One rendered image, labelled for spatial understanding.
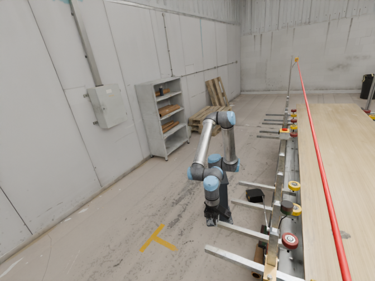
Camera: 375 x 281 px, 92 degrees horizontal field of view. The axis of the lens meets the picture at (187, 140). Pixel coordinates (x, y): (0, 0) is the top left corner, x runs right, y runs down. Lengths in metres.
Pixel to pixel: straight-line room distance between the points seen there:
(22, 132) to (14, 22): 1.18
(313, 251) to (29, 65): 3.06
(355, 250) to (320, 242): 0.15
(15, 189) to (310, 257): 2.88
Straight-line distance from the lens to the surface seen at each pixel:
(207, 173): 1.21
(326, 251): 1.28
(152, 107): 3.47
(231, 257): 1.08
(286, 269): 1.50
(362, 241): 1.40
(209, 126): 1.50
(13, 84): 2.82
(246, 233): 1.30
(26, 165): 2.92
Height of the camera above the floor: 1.87
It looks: 24 degrees down
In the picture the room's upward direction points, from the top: 8 degrees counter-clockwise
